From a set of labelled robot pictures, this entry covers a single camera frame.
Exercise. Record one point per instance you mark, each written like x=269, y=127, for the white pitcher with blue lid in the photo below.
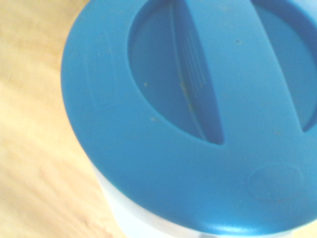
x=173, y=161

